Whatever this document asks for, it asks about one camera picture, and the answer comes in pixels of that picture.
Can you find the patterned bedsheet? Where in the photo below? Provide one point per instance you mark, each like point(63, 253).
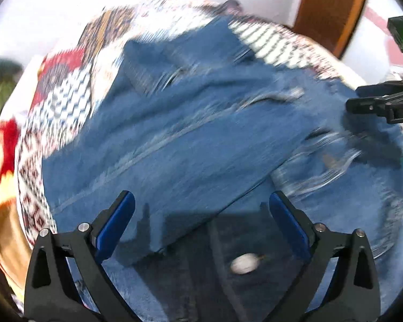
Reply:
point(63, 107)

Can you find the red floral blanket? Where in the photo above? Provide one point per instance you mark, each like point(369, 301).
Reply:
point(0, 161)

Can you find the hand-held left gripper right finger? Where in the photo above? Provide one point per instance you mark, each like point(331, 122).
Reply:
point(288, 223)

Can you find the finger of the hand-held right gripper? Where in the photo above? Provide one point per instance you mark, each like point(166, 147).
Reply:
point(366, 106)
point(376, 91)

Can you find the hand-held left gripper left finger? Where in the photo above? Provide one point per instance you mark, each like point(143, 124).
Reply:
point(116, 223)

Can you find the blue denim garment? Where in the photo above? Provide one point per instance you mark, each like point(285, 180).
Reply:
point(188, 134)

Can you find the brown wooden door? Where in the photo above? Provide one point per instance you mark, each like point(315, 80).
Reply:
point(332, 10)

